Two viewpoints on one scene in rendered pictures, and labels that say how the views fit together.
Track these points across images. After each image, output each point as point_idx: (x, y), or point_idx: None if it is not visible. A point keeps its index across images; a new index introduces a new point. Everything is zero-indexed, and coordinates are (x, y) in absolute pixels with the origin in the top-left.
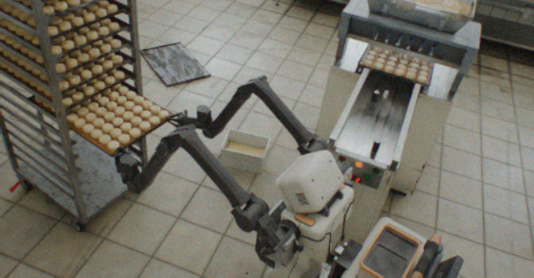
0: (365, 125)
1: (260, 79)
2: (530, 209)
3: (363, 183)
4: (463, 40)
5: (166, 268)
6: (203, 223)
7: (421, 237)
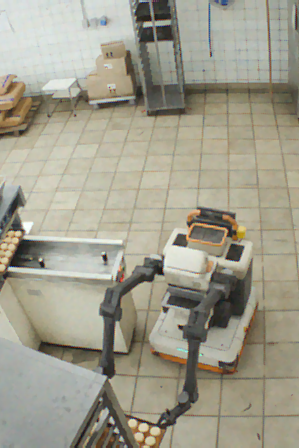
0: (76, 267)
1: (112, 290)
2: (52, 229)
3: (124, 273)
4: (10, 192)
5: (175, 440)
6: None
7: (173, 233)
